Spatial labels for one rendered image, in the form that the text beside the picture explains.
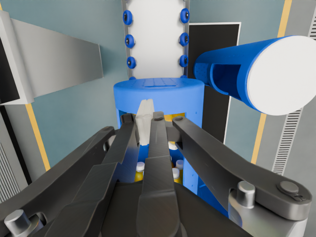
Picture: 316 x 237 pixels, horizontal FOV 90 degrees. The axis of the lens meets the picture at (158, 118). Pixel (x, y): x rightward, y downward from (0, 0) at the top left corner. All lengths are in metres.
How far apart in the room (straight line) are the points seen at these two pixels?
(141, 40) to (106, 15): 1.04
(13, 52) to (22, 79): 0.09
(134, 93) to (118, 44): 1.27
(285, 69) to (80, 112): 1.70
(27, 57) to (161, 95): 0.63
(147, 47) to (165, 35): 0.08
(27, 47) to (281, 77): 0.98
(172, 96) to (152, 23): 0.38
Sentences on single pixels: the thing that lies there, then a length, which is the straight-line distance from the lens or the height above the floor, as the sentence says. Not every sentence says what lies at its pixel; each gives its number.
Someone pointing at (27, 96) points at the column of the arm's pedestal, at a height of 0.99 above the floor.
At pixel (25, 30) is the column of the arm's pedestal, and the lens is 0.90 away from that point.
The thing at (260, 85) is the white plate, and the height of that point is 1.04.
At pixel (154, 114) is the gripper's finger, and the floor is 1.45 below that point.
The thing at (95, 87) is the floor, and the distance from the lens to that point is 1.74.
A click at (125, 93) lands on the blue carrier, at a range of 0.42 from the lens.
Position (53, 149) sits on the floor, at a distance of 2.22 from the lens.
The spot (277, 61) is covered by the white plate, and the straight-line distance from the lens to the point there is 0.71.
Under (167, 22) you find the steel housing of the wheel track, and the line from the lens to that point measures 0.70.
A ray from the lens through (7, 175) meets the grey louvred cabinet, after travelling 2.31.
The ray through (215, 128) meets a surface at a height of 0.15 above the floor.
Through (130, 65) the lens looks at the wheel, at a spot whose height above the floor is 0.98.
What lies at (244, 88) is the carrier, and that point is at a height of 1.02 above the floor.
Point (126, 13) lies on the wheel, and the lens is 0.66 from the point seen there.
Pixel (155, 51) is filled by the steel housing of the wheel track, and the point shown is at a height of 0.93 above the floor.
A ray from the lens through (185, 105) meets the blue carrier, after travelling 0.41.
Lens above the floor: 1.61
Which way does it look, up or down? 70 degrees down
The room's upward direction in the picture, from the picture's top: 178 degrees clockwise
